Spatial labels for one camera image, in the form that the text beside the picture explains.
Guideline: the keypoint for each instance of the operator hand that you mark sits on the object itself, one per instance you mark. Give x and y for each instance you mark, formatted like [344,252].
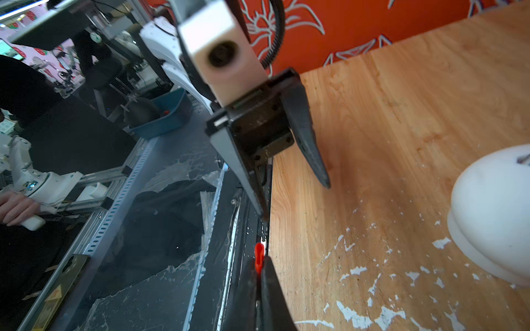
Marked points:
[17,208]

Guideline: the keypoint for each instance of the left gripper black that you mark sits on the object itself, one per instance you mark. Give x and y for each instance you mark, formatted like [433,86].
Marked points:
[262,124]

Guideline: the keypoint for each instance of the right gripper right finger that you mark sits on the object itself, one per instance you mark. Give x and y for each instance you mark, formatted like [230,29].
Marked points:
[273,312]

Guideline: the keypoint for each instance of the blue bin outside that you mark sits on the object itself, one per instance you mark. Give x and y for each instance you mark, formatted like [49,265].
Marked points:
[148,118]

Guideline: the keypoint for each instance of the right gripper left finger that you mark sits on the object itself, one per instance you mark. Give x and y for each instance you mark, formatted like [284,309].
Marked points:
[242,313]

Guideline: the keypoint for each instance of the red screw sleeve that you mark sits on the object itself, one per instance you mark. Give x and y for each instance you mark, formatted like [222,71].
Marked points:
[259,253]

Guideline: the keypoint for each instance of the white dome with screws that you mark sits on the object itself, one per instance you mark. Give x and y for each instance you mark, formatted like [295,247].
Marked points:
[489,214]

